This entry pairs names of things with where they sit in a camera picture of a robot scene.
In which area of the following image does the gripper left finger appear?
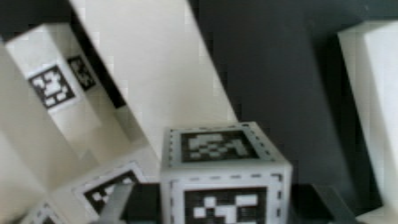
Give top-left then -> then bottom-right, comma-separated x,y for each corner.
90,183 -> 160,224

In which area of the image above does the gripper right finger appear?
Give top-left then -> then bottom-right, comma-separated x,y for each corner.
291,184 -> 359,224

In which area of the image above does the white marker cube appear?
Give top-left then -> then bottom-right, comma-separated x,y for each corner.
19,159 -> 160,224
160,122 -> 293,224

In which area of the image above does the white chair back part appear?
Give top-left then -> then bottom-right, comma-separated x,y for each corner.
0,0 -> 241,214

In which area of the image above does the white U-shaped boundary frame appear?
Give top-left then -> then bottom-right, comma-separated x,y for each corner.
337,20 -> 398,224

